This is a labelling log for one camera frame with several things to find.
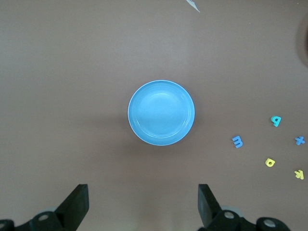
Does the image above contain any blue plate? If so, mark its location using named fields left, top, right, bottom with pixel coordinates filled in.
left=127, top=79, right=195, bottom=146

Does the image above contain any white paper scrap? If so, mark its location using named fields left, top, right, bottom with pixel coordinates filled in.
left=185, top=0, right=201, bottom=13

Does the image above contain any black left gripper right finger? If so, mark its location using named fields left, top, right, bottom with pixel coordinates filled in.
left=198, top=184, right=292, bottom=231

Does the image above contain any brown table cover sheet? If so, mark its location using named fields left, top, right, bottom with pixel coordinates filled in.
left=0, top=0, right=308, bottom=231

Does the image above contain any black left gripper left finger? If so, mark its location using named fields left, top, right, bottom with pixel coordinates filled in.
left=0, top=184, right=90, bottom=231

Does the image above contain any teal foam letter p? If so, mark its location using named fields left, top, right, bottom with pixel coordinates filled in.
left=270, top=115, right=282, bottom=128

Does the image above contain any blue foam letter m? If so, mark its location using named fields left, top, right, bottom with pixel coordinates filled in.
left=231, top=135, right=244, bottom=148

